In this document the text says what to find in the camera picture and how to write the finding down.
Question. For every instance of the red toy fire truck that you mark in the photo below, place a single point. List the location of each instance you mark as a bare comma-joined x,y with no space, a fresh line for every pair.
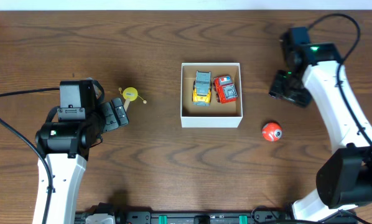
225,89

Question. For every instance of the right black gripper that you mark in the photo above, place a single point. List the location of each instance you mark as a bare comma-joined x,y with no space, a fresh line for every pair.
278,89

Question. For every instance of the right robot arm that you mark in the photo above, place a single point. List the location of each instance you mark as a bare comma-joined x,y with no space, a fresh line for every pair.
316,72

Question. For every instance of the yellow wooden rattle drum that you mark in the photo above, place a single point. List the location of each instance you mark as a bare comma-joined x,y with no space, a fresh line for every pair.
130,94

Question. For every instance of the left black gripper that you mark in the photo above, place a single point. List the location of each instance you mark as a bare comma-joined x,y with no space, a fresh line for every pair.
110,115

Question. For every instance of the yellow grey toy dump truck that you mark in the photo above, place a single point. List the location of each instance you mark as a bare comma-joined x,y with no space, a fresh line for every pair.
202,89

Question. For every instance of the orange toy ball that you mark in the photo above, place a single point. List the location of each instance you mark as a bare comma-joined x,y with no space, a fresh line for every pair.
271,132

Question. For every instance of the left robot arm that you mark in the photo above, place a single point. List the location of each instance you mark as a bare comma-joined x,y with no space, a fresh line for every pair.
64,146

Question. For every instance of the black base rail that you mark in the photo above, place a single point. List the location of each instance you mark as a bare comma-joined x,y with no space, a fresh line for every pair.
106,213

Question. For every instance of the white cardboard box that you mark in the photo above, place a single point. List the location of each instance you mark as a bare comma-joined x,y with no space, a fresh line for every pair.
215,115

